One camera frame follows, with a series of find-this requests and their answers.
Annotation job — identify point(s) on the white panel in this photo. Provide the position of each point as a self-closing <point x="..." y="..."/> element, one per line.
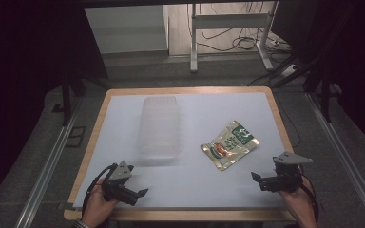
<point x="126" y="28"/>

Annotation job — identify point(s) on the aluminium rail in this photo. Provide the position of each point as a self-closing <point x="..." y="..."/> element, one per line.
<point x="44" y="174"/>
<point x="345" y="152"/>

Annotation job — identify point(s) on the person's left hand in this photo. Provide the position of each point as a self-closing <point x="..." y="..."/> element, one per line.
<point x="96" y="207"/>

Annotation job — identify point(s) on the white metal desk frame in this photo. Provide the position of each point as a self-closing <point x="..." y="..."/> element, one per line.
<point x="231" y="21"/>

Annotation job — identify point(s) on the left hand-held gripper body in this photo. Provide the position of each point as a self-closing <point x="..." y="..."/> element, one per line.
<point x="120" y="190"/>

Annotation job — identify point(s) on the white table mat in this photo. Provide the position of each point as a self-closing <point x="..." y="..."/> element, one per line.
<point x="177" y="177"/>

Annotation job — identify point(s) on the clear plastic container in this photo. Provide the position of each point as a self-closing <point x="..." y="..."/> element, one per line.
<point x="160" y="126"/>

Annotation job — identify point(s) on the gold and green snack packet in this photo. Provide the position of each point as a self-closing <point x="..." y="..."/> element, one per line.
<point x="229" y="145"/>

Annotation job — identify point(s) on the person's right hand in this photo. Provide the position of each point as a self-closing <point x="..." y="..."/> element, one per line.
<point x="297" y="202"/>

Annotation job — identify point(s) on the white power strip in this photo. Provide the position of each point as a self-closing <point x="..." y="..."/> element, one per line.
<point x="289" y="70"/>

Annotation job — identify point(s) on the black metal stand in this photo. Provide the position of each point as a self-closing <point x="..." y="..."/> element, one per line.
<point x="67" y="98"/>
<point x="324" y="95"/>

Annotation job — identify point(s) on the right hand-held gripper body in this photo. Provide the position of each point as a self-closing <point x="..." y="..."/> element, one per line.
<point x="286" y="177"/>

